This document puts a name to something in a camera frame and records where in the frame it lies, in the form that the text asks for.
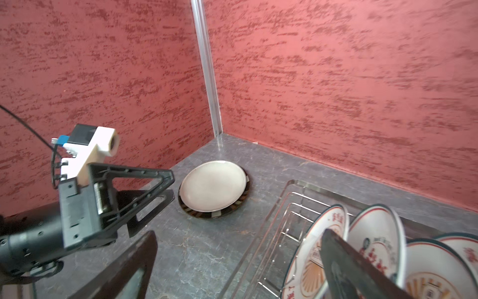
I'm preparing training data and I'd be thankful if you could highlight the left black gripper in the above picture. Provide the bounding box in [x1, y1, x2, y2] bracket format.
[58, 163, 175, 250]

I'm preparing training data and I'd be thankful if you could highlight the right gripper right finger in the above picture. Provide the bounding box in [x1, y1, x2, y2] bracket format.
[321, 229, 411, 299]

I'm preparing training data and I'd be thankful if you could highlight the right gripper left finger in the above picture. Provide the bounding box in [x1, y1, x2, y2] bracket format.
[70, 230, 158, 299]

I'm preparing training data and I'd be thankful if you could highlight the dark rimmed patterned plate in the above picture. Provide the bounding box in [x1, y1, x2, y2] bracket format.
[177, 164, 251, 220]

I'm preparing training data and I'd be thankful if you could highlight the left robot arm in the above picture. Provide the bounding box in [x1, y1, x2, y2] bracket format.
[1, 163, 175, 284]

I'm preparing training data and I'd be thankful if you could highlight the small patterned plate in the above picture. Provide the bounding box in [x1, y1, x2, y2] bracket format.
[281, 204, 350, 299]

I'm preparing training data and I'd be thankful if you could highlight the red rimmed white plate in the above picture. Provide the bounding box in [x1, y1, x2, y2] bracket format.
[347, 204, 407, 288]

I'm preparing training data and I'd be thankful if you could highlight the orange patterned plate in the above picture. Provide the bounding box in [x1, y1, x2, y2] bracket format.
[404, 239, 478, 299]

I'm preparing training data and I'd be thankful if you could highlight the green rimmed patterned plate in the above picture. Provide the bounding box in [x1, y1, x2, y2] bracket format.
[434, 232, 478, 279]

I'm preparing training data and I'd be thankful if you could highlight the left corner aluminium profile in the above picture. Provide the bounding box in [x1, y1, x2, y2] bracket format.
[190, 0, 224, 137]

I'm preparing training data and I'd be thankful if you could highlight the metal wire dish rack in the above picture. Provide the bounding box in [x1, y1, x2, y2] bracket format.
[216, 179, 478, 299]

